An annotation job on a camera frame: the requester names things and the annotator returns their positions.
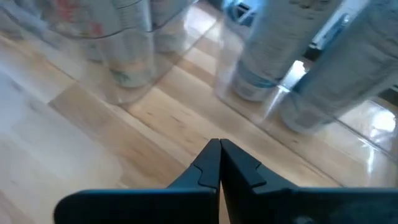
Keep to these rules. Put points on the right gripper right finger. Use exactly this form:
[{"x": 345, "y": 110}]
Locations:
[{"x": 295, "y": 207}]

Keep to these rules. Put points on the Celsius Arctic Vibe can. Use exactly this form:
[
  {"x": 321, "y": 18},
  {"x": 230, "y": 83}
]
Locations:
[
  {"x": 345, "y": 77},
  {"x": 270, "y": 53}
]

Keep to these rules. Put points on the clear plastic bin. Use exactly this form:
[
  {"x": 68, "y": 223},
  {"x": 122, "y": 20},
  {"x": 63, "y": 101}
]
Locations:
[
  {"x": 311, "y": 149},
  {"x": 93, "y": 77}
]

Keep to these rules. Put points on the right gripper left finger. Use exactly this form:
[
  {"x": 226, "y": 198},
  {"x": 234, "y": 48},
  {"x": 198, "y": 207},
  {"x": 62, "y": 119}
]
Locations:
[{"x": 140, "y": 207}]

